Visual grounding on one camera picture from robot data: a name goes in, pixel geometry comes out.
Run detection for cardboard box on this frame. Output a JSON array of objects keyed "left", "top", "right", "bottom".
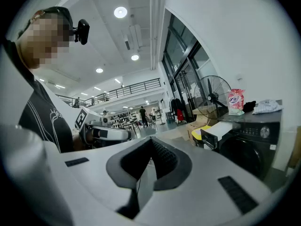
[
  {"left": 184, "top": 122, "right": 200, "bottom": 141},
  {"left": 192, "top": 107, "right": 221, "bottom": 127}
]

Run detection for black standing fan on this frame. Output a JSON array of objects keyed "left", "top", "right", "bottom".
[{"left": 193, "top": 75, "right": 232, "bottom": 119}]

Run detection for black-framed glass door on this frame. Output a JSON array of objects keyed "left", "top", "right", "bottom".
[{"left": 161, "top": 13, "right": 214, "bottom": 123}]

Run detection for person's left forearm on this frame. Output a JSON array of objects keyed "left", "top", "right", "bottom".
[{"left": 71, "top": 134, "right": 86, "bottom": 152}]

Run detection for white detergent drawer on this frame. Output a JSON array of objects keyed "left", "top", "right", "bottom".
[{"left": 201, "top": 121, "right": 241, "bottom": 150}]

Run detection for person's head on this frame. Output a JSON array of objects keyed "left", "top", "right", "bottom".
[{"left": 16, "top": 6, "right": 74, "bottom": 70}]

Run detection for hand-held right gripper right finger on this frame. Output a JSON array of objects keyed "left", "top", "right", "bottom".
[{"left": 138, "top": 137, "right": 272, "bottom": 226}]

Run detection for silver washing machine knob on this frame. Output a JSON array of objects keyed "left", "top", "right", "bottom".
[{"left": 260, "top": 126, "right": 271, "bottom": 139}]

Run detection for pink detergent pouch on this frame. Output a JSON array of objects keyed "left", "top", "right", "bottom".
[{"left": 227, "top": 89, "right": 246, "bottom": 116}]

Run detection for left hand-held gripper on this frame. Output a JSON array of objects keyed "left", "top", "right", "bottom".
[{"left": 74, "top": 106, "right": 133, "bottom": 148}]

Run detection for checked shirt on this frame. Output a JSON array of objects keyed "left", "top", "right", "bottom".
[{"left": 252, "top": 99, "right": 284, "bottom": 115}]

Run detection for black head-worn camera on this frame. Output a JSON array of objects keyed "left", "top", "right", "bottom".
[{"left": 72, "top": 19, "right": 90, "bottom": 46}]

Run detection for white ceiling air conditioner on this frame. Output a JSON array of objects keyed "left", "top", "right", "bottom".
[{"left": 121, "top": 24, "right": 143, "bottom": 50}]

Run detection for black hanging clothes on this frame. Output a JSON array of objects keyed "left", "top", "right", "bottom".
[{"left": 170, "top": 98, "right": 187, "bottom": 124}]

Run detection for black cloth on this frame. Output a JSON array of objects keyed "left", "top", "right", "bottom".
[{"left": 243, "top": 100, "right": 257, "bottom": 113}]

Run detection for black balcony railing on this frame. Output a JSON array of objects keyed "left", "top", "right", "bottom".
[{"left": 55, "top": 78, "right": 162, "bottom": 108}]

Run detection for person's left hand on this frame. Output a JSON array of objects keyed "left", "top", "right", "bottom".
[{"left": 85, "top": 129, "right": 95, "bottom": 146}]

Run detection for yellow-lid black bin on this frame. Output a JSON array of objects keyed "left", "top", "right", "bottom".
[{"left": 190, "top": 125, "right": 210, "bottom": 147}]

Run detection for person's black t-shirt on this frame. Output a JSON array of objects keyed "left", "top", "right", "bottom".
[{"left": 2, "top": 40, "right": 75, "bottom": 154}]

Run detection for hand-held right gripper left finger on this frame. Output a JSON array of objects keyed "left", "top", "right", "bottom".
[{"left": 47, "top": 137, "right": 151, "bottom": 226}]

